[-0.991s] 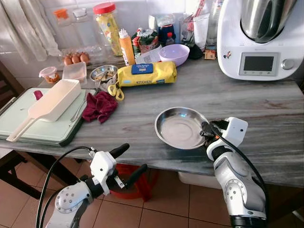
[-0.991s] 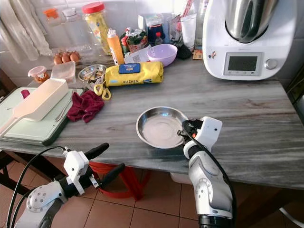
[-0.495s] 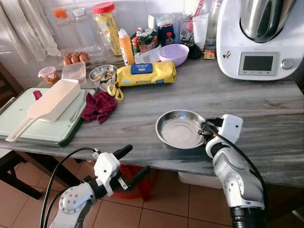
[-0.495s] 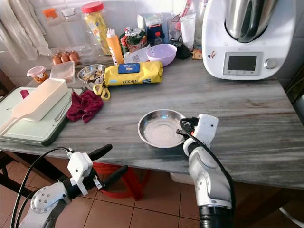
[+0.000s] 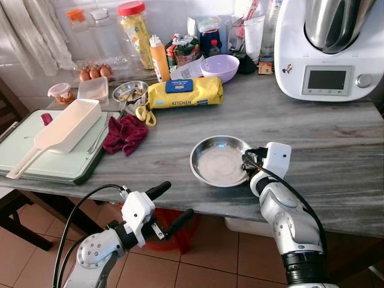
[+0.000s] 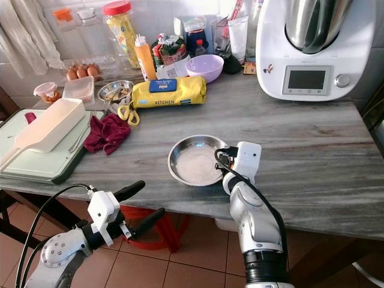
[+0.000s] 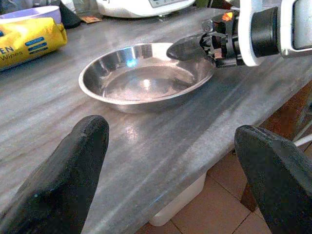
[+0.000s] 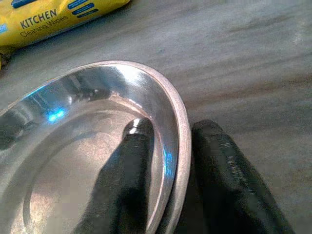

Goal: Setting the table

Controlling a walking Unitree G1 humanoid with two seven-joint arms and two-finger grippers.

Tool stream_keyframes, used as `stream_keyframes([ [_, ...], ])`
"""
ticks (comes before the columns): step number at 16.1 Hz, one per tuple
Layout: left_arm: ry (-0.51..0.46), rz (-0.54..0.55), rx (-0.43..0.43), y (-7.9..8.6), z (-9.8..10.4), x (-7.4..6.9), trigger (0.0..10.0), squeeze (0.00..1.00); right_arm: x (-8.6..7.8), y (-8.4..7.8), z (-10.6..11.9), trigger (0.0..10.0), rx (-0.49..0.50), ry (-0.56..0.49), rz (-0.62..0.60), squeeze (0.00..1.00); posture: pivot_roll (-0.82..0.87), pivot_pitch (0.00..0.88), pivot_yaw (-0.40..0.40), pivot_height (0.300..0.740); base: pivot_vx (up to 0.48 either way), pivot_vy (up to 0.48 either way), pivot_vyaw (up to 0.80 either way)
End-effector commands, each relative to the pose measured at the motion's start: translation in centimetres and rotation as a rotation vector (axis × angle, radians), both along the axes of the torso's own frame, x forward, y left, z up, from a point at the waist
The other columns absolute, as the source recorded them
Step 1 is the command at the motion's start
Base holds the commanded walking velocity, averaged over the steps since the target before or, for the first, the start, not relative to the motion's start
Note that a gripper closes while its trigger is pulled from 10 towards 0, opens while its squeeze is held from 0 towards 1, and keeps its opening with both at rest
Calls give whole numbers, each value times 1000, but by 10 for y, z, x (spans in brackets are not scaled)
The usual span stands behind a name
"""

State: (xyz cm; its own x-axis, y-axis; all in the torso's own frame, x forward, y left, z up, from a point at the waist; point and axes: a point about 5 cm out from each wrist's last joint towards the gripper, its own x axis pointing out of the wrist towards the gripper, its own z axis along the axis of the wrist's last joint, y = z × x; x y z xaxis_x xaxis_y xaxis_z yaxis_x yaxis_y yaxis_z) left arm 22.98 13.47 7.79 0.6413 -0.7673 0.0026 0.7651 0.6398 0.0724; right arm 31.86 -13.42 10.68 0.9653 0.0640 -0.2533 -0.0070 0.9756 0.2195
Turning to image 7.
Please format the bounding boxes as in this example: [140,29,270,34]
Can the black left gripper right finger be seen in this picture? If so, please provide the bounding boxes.
[234,124,312,234]

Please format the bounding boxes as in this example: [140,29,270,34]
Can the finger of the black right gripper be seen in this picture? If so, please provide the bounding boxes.
[166,36,208,62]

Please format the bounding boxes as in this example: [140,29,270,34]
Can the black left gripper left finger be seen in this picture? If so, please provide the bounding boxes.
[0,115,110,234]

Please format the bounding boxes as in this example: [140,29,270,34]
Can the stainless steel plate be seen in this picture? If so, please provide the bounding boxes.
[78,42,216,114]

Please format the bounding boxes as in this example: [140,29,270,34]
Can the white rice cooker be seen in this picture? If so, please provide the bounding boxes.
[95,0,197,19]

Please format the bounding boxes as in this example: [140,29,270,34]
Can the small brown card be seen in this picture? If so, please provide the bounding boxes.
[79,15,103,24]

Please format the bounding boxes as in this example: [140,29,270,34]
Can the white plastic bin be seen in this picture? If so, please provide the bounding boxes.
[148,170,208,227]

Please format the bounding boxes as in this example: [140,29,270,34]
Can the black cone shaped object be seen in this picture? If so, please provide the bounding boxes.
[58,0,82,29]

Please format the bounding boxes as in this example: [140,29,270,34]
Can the yellow wipes pack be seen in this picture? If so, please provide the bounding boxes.
[0,17,68,72]

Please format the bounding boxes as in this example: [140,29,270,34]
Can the white purple bowl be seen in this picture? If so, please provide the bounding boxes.
[0,5,62,25]

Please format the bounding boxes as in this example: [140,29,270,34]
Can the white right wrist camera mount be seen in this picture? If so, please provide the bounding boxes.
[237,0,264,67]

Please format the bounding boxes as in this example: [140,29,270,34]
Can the white cable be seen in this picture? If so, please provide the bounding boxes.
[293,135,312,147]

